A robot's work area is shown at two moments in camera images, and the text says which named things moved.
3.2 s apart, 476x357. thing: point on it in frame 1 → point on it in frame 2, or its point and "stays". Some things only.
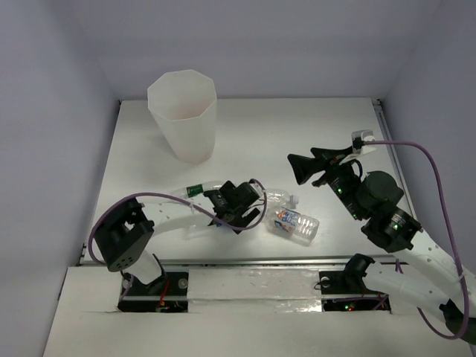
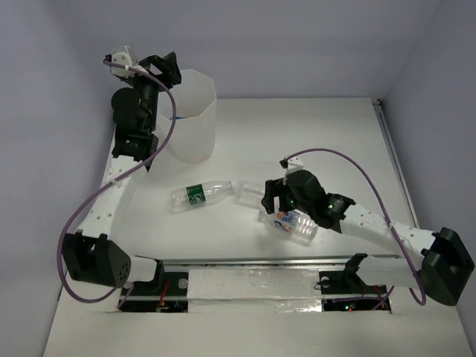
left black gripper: (239, 204) → (160, 69)
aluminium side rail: (388, 135) stays
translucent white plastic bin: (184, 104) stays
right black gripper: (304, 166) → (275, 187)
